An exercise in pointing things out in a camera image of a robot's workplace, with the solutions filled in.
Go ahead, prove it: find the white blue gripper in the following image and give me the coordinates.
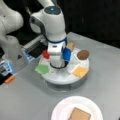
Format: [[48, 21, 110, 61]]
[[47, 40, 72, 69]]

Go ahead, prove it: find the toasted bread slice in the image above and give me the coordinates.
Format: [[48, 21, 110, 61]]
[[67, 42, 75, 51], [69, 108, 91, 120]]

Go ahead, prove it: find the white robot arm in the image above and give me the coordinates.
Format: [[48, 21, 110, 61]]
[[0, 0, 67, 70]]

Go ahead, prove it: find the red tomato slice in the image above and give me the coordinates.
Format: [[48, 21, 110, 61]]
[[42, 50, 50, 59]]

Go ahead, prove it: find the white divided serving tray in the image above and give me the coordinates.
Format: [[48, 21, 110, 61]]
[[38, 48, 89, 85]]

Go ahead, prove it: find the green lettuce leaf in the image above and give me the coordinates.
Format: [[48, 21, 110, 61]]
[[35, 64, 49, 74]]

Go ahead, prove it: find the brown meat patty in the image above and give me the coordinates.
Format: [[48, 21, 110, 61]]
[[77, 50, 90, 60]]

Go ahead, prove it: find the yellow cheese slice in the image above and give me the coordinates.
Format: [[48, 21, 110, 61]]
[[72, 66, 88, 77]]

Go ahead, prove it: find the small orange block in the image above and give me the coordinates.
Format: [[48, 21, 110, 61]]
[[5, 76, 15, 84]]

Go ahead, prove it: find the white round plate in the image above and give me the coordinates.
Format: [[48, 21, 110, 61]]
[[50, 95, 104, 120]]

